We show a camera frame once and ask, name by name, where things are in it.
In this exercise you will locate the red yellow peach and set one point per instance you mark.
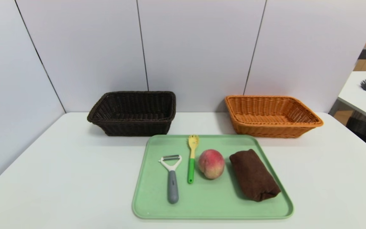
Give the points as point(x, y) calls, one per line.
point(211, 163)

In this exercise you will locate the brown towel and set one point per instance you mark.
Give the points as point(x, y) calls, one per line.
point(254, 175)

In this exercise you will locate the dark brown wicker basket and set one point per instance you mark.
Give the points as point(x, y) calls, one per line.
point(138, 127)

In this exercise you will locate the orange wicker basket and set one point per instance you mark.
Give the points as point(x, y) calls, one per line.
point(275, 128)

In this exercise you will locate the light green plastic tray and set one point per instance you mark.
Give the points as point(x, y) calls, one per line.
point(214, 197)

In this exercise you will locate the white side table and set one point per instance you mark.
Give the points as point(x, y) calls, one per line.
point(361, 95)

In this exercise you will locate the small black panel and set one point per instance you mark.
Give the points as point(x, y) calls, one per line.
point(364, 54)

